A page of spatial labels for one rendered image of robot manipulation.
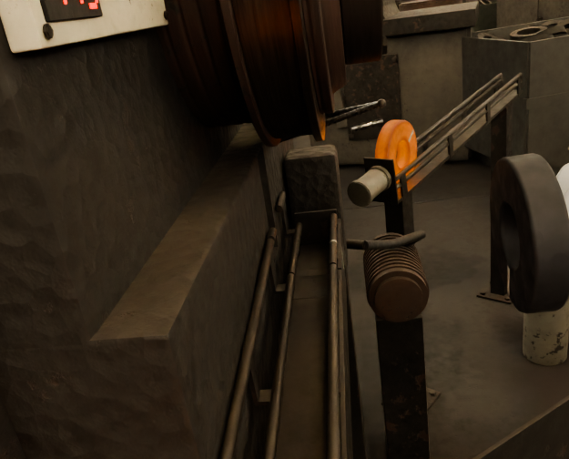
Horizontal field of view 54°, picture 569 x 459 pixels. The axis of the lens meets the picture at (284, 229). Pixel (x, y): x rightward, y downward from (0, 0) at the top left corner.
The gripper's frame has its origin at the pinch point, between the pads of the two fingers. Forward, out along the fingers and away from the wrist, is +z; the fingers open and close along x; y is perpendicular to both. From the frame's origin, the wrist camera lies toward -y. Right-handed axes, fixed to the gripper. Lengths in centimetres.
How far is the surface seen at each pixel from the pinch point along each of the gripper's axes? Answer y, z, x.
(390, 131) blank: -11, 5, -70
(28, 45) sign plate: 12.9, 38.4, 19.7
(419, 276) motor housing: -34, -4, -50
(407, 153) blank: -17, -1, -76
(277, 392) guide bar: -22.0, 21.4, 5.1
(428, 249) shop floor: -82, -34, -166
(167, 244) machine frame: -6.0, 33.6, 5.8
